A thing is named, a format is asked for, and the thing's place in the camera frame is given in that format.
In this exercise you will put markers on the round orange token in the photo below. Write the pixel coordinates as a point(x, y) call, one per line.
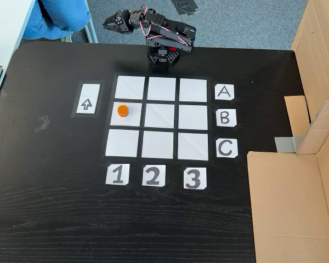
point(123, 110)

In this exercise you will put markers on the white paper grid black tape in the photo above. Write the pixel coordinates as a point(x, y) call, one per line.
point(160, 115)

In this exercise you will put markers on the person in blue trousers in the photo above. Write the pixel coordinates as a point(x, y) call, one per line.
point(57, 16)

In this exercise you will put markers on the black floor tape patch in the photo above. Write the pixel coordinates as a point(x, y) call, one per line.
point(187, 6)

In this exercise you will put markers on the white arrow paper sheet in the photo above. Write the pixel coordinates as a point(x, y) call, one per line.
point(87, 93)

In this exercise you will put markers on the white side table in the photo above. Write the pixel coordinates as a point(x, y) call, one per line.
point(8, 27)

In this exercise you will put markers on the paper sheet letter A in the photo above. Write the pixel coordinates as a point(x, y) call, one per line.
point(224, 92)

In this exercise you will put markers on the paper sheet letter B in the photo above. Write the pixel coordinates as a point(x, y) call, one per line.
point(225, 117)

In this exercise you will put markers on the paper sheet number 1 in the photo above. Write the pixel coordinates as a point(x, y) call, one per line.
point(117, 175)

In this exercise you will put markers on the paper sheet number 2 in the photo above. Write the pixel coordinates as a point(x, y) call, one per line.
point(153, 176)

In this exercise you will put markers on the paper sheet letter C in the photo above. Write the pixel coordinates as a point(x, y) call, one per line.
point(226, 148)

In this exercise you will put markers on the paper sheet number 3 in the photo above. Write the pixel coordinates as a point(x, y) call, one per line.
point(195, 178)

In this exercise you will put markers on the brown cardboard panel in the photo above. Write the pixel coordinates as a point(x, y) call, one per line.
point(318, 54)
point(285, 205)

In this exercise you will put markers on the grey duct tape strip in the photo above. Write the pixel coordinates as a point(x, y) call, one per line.
point(286, 143)

